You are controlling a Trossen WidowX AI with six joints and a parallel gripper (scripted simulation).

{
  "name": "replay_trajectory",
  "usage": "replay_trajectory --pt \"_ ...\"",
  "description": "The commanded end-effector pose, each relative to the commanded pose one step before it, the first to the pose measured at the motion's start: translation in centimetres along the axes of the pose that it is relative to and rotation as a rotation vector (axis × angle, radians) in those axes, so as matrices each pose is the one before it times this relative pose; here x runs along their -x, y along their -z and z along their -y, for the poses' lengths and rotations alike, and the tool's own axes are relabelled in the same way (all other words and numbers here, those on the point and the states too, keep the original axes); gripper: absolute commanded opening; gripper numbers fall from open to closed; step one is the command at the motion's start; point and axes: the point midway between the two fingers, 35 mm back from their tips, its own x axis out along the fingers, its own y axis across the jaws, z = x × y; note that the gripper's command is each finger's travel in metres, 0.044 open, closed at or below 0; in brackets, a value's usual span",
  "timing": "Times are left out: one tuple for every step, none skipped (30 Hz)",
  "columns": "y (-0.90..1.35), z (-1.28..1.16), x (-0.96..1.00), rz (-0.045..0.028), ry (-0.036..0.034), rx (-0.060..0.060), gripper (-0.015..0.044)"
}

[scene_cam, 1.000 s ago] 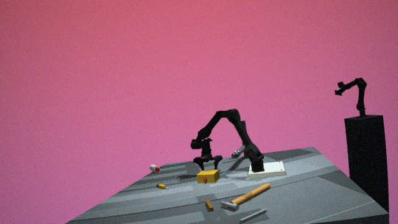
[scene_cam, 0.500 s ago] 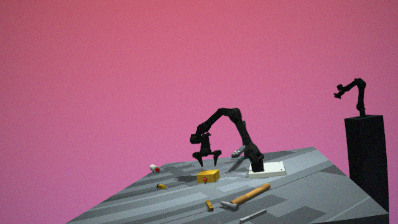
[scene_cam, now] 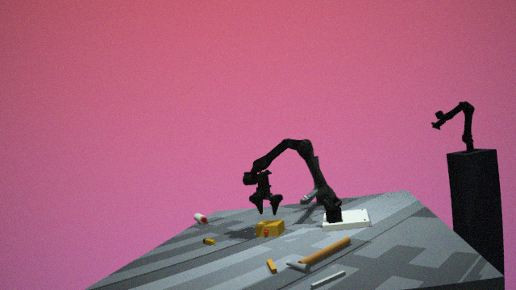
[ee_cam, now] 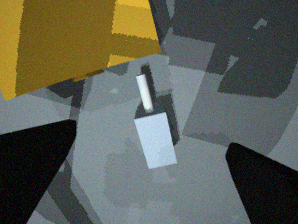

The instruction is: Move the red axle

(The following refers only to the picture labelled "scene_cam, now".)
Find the white cylinder with red cap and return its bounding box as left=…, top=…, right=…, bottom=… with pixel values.
left=193, top=213, right=207, bottom=224

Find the yellow-handled screwdriver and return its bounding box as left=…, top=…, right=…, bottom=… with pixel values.
left=203, top=238, right=216, bottom=245

